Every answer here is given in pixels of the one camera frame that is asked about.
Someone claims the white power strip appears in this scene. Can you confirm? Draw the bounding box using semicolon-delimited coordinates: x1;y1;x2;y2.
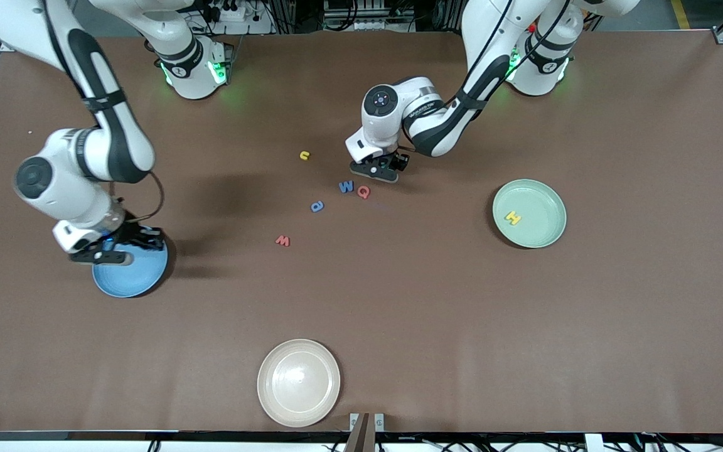
205;0;274;35

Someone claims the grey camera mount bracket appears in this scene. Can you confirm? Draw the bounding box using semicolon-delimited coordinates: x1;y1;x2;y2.
344;412;385;452

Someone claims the grey equipment box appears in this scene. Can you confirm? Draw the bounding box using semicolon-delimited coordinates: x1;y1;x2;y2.
323;0;419;32

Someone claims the beige round plate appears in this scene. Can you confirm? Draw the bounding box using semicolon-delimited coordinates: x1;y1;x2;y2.
257;339;341;429

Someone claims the green round plate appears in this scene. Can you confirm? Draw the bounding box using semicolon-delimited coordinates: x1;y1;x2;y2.
492;179;567;249

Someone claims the blue round plate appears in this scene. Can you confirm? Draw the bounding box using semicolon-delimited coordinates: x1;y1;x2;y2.
92;234;169;298

